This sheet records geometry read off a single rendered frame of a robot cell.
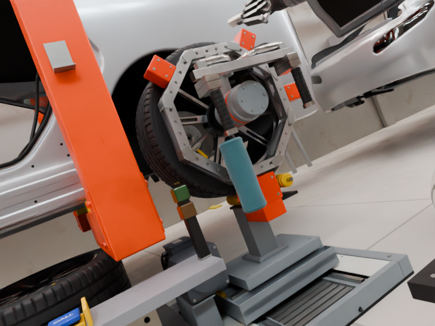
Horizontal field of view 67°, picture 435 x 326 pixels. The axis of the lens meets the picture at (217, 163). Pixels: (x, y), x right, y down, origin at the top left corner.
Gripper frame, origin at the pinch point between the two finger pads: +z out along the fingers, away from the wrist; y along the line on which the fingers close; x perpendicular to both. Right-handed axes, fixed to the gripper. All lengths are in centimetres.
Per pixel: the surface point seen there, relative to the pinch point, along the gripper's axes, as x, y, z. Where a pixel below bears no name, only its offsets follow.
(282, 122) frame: 41.9, 21.5, 9.9
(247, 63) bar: 5.4, 14.7, -2.1
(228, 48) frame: 11.2, -0.5, 15.9
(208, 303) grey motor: 25, 98, 23
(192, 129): 31, 20, 61
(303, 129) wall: 459, -153, 293
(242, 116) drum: 12.4, 30.0, 4.4
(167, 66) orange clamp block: -10.6, 15.3, 23.0
